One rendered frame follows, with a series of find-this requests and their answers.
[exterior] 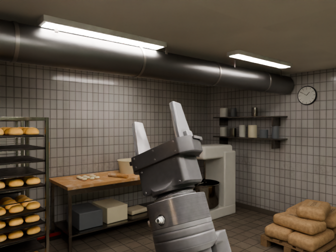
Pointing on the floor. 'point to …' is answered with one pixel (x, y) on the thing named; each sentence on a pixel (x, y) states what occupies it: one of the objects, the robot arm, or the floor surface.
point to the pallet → (266, 241)
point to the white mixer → (218, 179)
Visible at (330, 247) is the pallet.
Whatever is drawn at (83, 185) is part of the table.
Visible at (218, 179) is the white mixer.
